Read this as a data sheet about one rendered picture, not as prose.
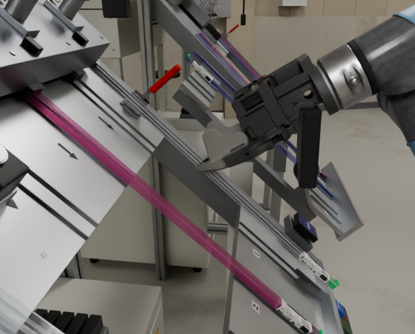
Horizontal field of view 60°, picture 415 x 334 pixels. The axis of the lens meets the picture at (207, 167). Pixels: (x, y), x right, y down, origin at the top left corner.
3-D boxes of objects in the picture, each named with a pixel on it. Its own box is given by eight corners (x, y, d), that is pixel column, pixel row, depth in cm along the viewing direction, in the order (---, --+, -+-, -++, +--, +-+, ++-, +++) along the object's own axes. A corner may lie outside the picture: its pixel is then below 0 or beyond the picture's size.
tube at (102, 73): (331, 284, 61) (336, 281, 61) (333, 290, 60) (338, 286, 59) (96, 69, 52) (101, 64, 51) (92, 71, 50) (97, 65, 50)
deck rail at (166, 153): (296, 276, 73) (320, 260, 70) (296, 283, 71) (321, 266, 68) (-1, 16, 60) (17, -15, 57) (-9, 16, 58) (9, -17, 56)
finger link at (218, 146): (179, 142, 53) (234, 111, 51) (201, 175, 55) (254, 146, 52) (176, 150, 50) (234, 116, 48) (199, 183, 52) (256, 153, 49)
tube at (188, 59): (183, 59, 84) (187, 54, 84) (185, 58, 86) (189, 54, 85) (330, 198, 94) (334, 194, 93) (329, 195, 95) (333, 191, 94)
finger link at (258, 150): (222, 150, 53) (275, 120, 51) (229, 160, 53) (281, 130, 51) (221, 161, 49) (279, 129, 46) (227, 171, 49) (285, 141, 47)
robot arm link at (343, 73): (362, 89, 51) (380, 103, 44) (331, 105, 52) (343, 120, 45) (339, 41, 49) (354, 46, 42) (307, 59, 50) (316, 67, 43)
